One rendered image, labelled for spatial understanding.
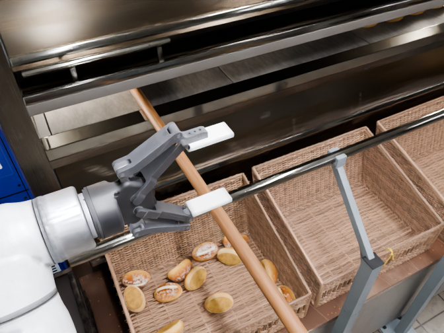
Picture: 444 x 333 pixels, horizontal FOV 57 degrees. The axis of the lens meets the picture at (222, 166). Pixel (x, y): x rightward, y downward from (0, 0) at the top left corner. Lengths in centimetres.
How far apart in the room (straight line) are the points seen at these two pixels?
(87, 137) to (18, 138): 17
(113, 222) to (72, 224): 5
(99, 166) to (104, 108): 18
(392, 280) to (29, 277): 135
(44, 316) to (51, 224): 11
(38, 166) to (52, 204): 68
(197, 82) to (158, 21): 36
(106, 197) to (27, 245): 11
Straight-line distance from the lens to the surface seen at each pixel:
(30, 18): 102
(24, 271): 55
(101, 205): 55
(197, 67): 101
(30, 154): 120
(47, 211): 55
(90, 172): 129
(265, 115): 145
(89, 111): 130
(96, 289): 159
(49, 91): 94
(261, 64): 147
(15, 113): 112
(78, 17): 103
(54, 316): 57
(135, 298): 147
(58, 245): 55
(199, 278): 149
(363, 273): 125
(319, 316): 152
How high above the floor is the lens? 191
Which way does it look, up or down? 44 degrees down
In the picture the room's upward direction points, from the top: straight up
